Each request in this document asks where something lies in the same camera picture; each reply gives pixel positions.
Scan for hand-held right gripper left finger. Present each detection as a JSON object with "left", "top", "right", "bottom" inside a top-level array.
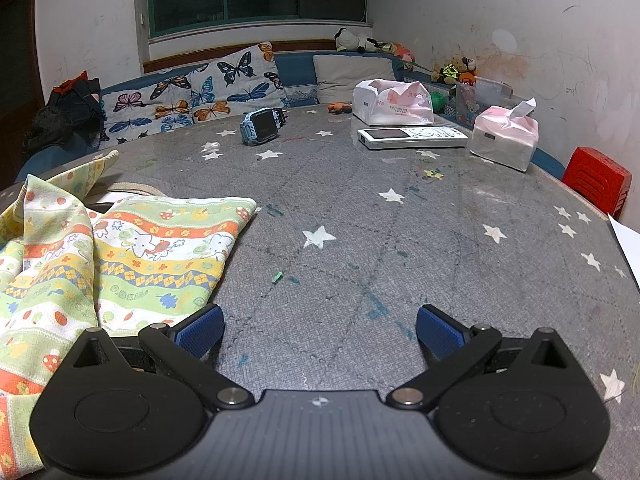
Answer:
[{"left": 62, "top": 304, "right": 256, "bottom": 413}]

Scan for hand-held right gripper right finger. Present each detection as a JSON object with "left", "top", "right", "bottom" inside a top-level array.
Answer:
[{"left": 387, "top": 304, "right": 578, "bottom": 411}]

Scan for pastel striped printed garment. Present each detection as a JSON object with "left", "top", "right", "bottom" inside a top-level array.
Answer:
[{"left": 0, "top": 150, "right": 258, "bottom": 478}]

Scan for black and red clothes pile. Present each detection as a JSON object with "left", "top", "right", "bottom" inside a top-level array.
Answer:
[{"left": 22, "top": 72, "right": 108, "bottom": 156}]

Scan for grey star-patterned mat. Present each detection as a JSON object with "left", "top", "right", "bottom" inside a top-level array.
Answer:
[{"left": 0, "top": 105, "right": 640, "bottom": 480}]

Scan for white remote control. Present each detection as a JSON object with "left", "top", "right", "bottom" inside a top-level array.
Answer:
[{"left": 357, "top": 126, "right": 469, "bottom": 151}]

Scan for pink tissue pack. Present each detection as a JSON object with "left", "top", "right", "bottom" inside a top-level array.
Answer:
[{"left": 467, "top": 97, "right": 541, "bottom": 172}]

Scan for white paper sheet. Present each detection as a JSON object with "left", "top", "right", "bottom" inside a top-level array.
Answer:
[{"left": 607, "top": 212, "right": 640, "bottom": 291}]

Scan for blue tape roll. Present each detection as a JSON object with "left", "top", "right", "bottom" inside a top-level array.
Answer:
[{"left": 240, "top": 107, "right": 291, "bottom": 147}]

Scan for red box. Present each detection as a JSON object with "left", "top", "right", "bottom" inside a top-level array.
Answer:
[{"left": 561, "top": 146, "right": 633, "bottom": 221}]

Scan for white and pink plastic bag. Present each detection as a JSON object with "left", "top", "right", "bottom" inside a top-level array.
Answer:
[{"left": 352, "top": 79, "right": 435, "bottom": 127}]

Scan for butterfly print pillow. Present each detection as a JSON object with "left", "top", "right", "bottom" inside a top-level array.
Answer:
[
  {"left": 190, "top": 41, "right": 288, "bottom": 123},
  {"left": 100, "top": 62, "right": 211, "bottom": 148}
]

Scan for clear plastic storage box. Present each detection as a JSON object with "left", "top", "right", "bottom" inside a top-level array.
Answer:
[{"left": 455, "top": 76, "right": 516, "bottom": 126}]

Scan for brown teddy bear plush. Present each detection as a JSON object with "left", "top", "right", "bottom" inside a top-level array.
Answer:
[{"left": 431, "top": 56, "right": 478, "bottom": 86}]

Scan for grey pillow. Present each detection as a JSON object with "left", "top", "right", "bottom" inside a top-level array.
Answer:
[{"left": 312, "top": 54, "right": 401, "bottom": 106}]

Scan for blue cushioned bench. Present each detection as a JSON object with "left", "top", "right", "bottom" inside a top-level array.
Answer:
[{"left": 15, "top": 50, "right": 566, "bottom": 183}]

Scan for colourful plush toy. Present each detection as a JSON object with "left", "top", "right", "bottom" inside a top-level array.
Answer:
[{"left": 375, "top": 40, "right": 416, "bottom": 61}]

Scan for black and white plush toy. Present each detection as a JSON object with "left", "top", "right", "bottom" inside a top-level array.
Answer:
[{"left": 334, "top": 27, "right": 381, "bottom": 53}]

